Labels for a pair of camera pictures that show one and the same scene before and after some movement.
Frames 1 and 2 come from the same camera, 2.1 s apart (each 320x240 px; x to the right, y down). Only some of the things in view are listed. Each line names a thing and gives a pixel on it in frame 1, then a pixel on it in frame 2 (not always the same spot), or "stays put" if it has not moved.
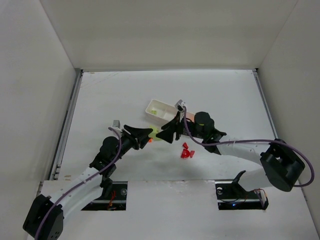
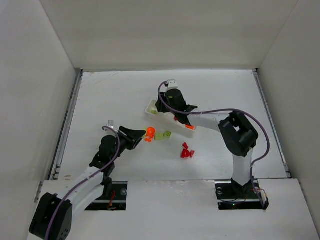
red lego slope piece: (185, 145) stays put
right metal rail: (267, 107) stays put
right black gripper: (177, 128) -> (163, 106)
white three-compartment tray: (164, 111) stays put
